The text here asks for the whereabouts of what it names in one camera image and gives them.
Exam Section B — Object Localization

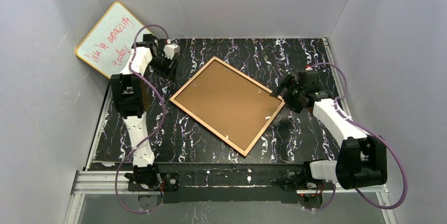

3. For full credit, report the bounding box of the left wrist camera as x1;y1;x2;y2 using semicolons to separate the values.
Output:
163;44;180;60

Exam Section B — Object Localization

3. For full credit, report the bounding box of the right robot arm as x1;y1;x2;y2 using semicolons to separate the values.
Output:
271;71;387;189

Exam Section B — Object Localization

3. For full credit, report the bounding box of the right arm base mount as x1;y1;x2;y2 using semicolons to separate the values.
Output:
277;171;333;194

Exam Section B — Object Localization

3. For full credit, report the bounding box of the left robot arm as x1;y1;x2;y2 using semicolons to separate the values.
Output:
110;40;180;183

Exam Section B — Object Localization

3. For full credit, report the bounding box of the white board yellow rim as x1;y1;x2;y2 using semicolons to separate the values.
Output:
75;2;144;79

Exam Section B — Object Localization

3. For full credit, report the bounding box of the aluminium rail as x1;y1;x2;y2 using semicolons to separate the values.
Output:
64;168;397;224

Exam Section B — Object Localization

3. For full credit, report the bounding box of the wooden picture frame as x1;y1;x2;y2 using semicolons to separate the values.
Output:
169;56;286;158

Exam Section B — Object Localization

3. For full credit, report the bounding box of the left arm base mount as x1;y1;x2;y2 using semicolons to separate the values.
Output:
124;173;180;192

